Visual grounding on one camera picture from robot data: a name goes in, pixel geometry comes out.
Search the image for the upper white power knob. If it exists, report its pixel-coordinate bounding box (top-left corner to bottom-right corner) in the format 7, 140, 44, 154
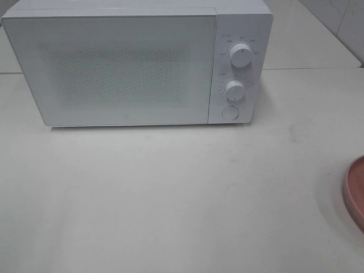
228, 41, 253, 68

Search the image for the white microwave door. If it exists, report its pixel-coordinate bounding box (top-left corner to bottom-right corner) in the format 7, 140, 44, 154
3, 16, 216, 127

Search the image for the white microwave oven body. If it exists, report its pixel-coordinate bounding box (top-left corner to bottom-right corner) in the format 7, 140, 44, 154
1, 1, 273, 124

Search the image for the lower white timer knob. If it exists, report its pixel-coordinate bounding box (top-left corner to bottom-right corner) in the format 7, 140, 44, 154
225, 80, 246, 101

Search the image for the pink round plate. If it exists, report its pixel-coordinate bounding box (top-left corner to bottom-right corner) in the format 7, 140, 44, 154
342, 156, 363, 231

